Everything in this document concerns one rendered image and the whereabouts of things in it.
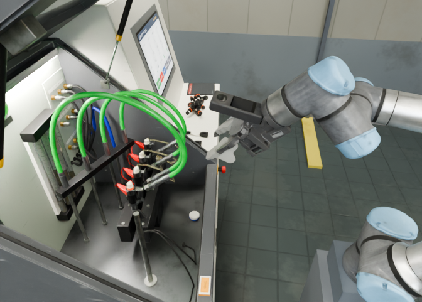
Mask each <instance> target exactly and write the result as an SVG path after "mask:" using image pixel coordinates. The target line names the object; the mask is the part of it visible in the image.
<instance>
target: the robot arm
mask: <svg viewBox="0 0 422 302"><path fill-rule="evenodd" d="M209 109H210V110H211V111H215V112H218V113H221V114H225V115H227V116H231V117H230V118H228V119H227V120H226V121H225V122H224V123H223V124H221V125H220V126H219V127H218V128H217V129H216V130H215V132H214V137H217V136H219V135H221V134H222V133H226V134H228V135H230V136H229V138H227V137H224V138H223V139H222V140H221V141H220V142H219V143H218V144H217V145H216V146H214V147H213V148H212V149H211V150H210V151H208V152H207V156H206V159H207V160H210V159H214V158H218V159H221V160H223V161H225V162H227V163H233V162H234V161H235V156H234V151H235V150H236V149H237V148H238V144H237V143H238V142H239V143H240V144H241V146H242V147H244V148H245V149H246V150H247V151H246V152H247V153H248V154H250V155H251V156H252V157H254V156H256V155H258V154H260V153H262V152H264V151H266V150H268V149H269V147H270V144H271V143H272V142H273V141H275V140H277V139H279V138H281V137H283V136H285V135H287V134H289V133H291V125H292V124H293V123H295V122H297V121H299V120H300V119H302V118H304V117H306V116H307V115H309V114H312V116H313V117H314V118H315V119H316V121H317V122H318V123H319V125H320V126H321V127H322V129H323V130H324V131H325V132H326V134H327V135H328V137H329V138H330V139H331V140H332V142H333V143H334V145H335V147H336V148H338V149H339V150H340V151H341V153H342V154H343V155H344V156H345V157H346V158H349V159H357V158H361V157H363V156H366V155H368V154H369V153H371V152H373V150H375V149H376V148H377V147H378V145H379V143H380V141H381V137H380V135H379V134H378V132H377V131H376V127H374V126H373V125H372V124H371V122H376V123H379V124H384V125H387V126H392V127H398V128H401V129H406V130H409V131H414V132H420V133H422V95H418V94H412V93H407V92H402V91H397V90H391V89H384V88H380V87H374V86H373V84H372V83H371V82H370V81H369V80H367V79H366V78H361V77H355V78H354V76H353V75H352V74H351V72H350V69H349V68H348V66H347V65H346V64H345V63H344V61H342V60H341V59H340V58H339V57H335V56H330V57H327V58H325V59H324V60H322V61H320V62H318V63H317V64H315V65H313V66H310V67H309V68H308V70H306V71H305V72H303V73H302V74H300V75H299V76H297V77H296V78H294V79H293V80H292V81H290V82H288V83H287V84H286V85H284V86H282V87H281V88H280V89H278V90H277V91H275V92H274V93H272V94H271V95H270V96H269V97H268V98H267V99H265V100H263V101H262V103H258V102H254V101H252V100H248V99H244V98H242V97H238V96H235V95H231V94H228V93H225V92H221V91H219V90H216V91H215V92H214V94H213V96H212V99H211V101H210V105H209ZM260 149H263V150H262V151H260V152H258V153H255V152H256V151H258V150H260ZM417 234H418V227H417V225H416V223H415V222H414V220H413V219H412V218H410V217H409V216H407V215H406V214H405V213H403V212H401V211H399V210H396V209H394V208H390V207H376V208H373V209H372V210H371V211H370V213H369V214H368V215H367V217H366V221H365V224H364V226H363V228H362V230H361V232H360V234H359V237H358V239H357V241H356V242H354V243H353V244H352V245H350V246H348V248H347V249H346V250H345V252H344V254H343V257H342V265H343V267H344V270H345V272H346V273H347V275H348V277H349V278H350V279H351V280H353V282H354V283H356V284H357V290H358V292H359V294H360V295H361V297H362V298H363V299H364V300H365V301H366V302H415V301H414V300H415V299H416V298H421V297H422V241H421V242H418V243H416V244H413V245H412V243H413V241H414V239H415V238H417Z"/></svg>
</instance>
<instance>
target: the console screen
mask: <svg viewBox="0 0 422 302"><path fill-rule="evenodd" d="M130 30H131V33H132V36H133V38H134V41H135V44H136V46H137V48H138V51H139V54H140V56H141V59H142V61H143V64H144V67H145V69H146V72H147V74H148V77H149V80H150V82H151V85H152V87H153V90H154V92H155V93H157V94H159V95H161V96H162V97H164V98H165V97H166V95H167V92H168V89H169V86H170V83H171V80H172V78H173V75H174V72H175V70H176V67H175V64H174V61H173V57H172V55H171V51H170V48H169V46H168V42H167V40H166V36H165V32H164V30H163V27H162V24H161V21H160V17H159V14H158V11H157V9H156V5H155V3H154V4H153V5H152V6H151V7H150V8H149V9H148V10H147V11H146V12H145V13H144V14H143V15H142V16H141V17H140V18H139V19H138V20H137V21H136V22H135V23H134V24H133V25H132V26H131V27H130Z"/></svg>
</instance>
